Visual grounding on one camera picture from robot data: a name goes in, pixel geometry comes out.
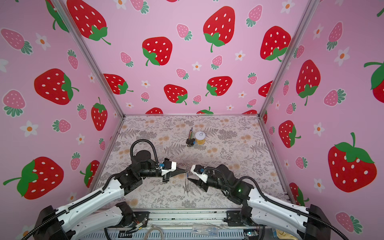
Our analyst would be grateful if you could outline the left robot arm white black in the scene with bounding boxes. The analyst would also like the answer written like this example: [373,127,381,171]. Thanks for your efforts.
[23,139,187,240]

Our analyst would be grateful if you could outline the grey looped cable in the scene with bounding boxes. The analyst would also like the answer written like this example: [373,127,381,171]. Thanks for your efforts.
[143,227,166,240]

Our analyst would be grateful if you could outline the yellow tin can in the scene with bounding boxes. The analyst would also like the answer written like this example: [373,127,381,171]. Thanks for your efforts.
[195,131,206,145]

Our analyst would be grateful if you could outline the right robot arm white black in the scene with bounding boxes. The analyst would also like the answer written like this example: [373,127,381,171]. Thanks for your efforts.
[190,165,347,240]

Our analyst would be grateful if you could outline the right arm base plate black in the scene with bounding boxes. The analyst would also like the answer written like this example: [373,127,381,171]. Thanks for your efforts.
[223,211,253,227]

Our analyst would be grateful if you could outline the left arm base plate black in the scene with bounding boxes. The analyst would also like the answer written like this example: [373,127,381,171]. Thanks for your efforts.
[116,212,150,228]

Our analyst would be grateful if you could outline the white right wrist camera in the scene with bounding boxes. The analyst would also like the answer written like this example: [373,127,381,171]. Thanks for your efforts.
[191,165,209,183]

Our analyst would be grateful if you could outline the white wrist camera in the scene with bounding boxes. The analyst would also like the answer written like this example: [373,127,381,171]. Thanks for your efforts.
[161,161,177,176]
[191,165,209,183]

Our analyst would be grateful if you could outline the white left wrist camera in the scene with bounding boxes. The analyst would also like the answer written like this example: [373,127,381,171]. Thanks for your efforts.
[161,161,177,176]

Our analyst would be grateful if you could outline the aluminium rail frame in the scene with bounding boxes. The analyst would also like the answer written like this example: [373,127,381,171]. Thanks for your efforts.
[77,207,313,240]

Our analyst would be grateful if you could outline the colourful hex key set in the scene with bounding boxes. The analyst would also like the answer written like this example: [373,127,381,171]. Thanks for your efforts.
[186,128,196,147]

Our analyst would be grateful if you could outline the clear plastic box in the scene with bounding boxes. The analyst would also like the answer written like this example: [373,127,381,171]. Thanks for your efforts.
[192,224,219,237]

